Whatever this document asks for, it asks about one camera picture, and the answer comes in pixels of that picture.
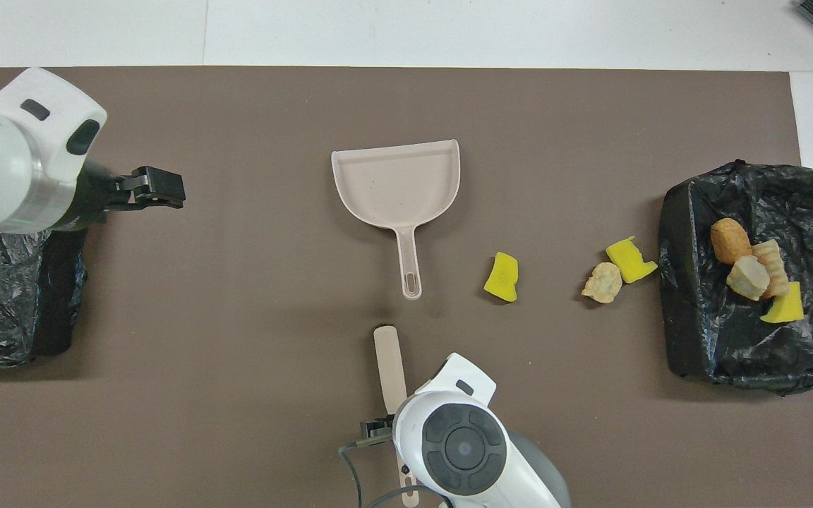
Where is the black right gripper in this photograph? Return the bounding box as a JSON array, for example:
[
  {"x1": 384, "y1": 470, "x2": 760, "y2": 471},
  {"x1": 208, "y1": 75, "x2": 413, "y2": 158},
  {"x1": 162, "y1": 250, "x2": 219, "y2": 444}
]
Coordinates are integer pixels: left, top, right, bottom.
[{"x1": 61, "y1": 161, "x2": 186, "y2": 232}]

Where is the beige plastic dustpan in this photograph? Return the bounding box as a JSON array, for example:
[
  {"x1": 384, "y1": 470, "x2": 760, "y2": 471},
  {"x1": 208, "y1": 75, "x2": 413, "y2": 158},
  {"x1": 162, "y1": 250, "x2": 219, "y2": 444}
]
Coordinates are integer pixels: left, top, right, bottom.
[{"x1": 331, "y1": 139, "x2": 462, "y2": 301}]

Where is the beige hand brush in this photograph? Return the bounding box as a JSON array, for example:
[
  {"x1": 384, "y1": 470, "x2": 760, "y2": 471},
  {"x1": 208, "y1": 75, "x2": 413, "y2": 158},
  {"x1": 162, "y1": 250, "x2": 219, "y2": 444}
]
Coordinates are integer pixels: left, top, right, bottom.
[{"x1": 373, "y1": 325, "x2": 421, "y2": 508}]

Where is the curved yellow sponge piece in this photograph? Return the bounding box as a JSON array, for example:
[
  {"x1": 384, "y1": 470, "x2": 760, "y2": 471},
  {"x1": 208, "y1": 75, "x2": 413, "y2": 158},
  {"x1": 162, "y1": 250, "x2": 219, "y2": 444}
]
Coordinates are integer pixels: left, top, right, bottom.
[{"x1": 484, "y1": 252, "x2": 519, "y2": 303}]

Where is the beige pastry toy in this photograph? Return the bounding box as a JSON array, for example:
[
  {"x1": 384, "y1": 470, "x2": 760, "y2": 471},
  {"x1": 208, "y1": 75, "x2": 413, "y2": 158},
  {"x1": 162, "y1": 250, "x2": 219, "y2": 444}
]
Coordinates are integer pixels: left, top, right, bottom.
[{"x1": 582, "y1": 262, "x2": 623, "y2": 304}]

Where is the yellow sponge block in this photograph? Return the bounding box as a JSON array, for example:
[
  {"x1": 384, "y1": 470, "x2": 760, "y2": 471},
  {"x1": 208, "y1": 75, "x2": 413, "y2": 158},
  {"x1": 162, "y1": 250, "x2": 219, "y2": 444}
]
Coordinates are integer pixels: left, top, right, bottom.
[{"x1": 605, "y1": 236, "x2": 658, "y2": 284}]

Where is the brown bread toy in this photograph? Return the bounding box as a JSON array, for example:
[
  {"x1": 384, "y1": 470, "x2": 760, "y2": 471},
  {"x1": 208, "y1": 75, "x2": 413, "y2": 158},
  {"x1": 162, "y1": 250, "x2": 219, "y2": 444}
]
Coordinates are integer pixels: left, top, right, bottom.
[{"x1": 711, "y1": 217, "x2": 754, "y2": 266}]

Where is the striped orange croissant toy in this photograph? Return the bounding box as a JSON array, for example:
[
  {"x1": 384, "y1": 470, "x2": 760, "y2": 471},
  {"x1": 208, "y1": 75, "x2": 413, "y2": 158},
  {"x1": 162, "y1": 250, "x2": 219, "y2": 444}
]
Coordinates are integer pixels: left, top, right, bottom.
[
  {"x1": 725, "y1": 255, "x2": 771, "y2": 302},
  {"x1": 752, "y1": 239, "x2": 790, "y2": 298}
]

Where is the yellow and green sponge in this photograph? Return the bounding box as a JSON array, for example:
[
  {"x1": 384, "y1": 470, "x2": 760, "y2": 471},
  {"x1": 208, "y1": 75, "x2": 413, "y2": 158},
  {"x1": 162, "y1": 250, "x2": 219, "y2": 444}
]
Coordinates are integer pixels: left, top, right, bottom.
[{"x1": 760, "y1": 281, "x2": 805, "y2": 325}]

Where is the black bag lined bin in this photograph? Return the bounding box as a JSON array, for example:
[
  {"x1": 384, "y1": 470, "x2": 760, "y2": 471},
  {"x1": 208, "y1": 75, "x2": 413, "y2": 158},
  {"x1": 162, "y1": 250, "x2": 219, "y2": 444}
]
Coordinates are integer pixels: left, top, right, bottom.
[
  {"x1": 658, "y1": 161, "x2": 813, "y2": 394},
  {"x1": 0, "y1": 226, "x2": 90, "y2": 368}
]

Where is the brown table mat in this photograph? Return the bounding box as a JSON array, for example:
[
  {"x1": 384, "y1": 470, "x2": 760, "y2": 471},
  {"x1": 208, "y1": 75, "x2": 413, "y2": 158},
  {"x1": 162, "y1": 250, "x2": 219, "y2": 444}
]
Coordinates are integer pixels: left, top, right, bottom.
[{"x1": 0, "y1": 67, "x2": 813, "y2": 508}]

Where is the black right wrist connector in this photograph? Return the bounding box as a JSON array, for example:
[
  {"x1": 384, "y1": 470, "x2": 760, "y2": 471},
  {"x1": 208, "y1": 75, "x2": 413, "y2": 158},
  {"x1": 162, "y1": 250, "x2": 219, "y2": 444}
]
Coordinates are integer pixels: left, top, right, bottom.
[{"x1": 360, "y1": 415, "x2": 397, "y2": 445}]

